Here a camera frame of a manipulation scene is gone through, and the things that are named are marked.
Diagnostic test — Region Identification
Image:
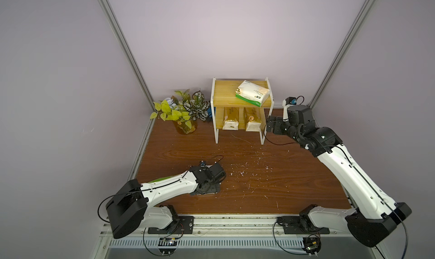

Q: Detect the gold tissue pack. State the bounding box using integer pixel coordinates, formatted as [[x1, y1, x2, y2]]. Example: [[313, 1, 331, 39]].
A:
[[223, 107, 239, 131], [244, 107, 262, 132]]

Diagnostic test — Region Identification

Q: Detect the white tissue pack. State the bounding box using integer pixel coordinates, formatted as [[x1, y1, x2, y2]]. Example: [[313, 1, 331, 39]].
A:
[[235, 80, 270, 107]]

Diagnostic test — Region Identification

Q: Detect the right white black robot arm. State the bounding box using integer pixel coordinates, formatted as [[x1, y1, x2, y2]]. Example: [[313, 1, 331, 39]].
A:
[[266, 105, 412, 248]]

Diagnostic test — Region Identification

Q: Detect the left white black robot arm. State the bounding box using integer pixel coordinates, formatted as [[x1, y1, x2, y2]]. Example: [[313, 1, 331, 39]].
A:
[[103, 162, 226, 239]]

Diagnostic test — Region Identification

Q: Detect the blue object behind shelf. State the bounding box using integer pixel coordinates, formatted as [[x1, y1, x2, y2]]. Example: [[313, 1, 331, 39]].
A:
[[207, 106, 213, 121]]

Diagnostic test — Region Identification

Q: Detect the potted plant in glass vase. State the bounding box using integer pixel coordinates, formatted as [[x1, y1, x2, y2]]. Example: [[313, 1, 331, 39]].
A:
[[150, 89, 211, 135]]

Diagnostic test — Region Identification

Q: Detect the left controller board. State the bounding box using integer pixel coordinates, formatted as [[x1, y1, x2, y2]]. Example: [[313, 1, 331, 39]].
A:
[[157, 237, 179, 256]]

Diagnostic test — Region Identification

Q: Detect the controller board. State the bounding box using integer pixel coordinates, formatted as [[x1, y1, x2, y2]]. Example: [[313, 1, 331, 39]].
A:
[[302, 234, 322, 256], [157, 237, 179, 256]]

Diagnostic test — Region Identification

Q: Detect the right controller board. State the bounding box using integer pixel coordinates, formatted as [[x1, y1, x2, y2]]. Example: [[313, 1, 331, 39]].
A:
[[302, 234, 322, 256]]

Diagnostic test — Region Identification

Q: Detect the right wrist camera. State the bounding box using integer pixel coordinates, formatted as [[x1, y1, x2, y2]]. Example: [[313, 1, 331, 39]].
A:
[[282, 97, 297, 120]]

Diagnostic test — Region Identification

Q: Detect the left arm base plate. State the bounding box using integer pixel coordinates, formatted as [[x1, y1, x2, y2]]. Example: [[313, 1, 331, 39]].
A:
[[147, 216, 194, 235]]

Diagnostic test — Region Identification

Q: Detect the aluminium rail frame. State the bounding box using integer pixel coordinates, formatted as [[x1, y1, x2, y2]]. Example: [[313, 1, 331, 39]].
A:
[[91, 214, 391, 259]]

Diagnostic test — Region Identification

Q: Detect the wooden two-tier shelf white frame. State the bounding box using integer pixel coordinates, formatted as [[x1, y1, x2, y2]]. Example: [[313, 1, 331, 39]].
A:
[[210, 77, 275, 145]]

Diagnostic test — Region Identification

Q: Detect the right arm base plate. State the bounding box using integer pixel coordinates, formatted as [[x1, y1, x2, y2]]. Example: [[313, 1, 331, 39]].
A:
[[276, 216, 330, 234]]

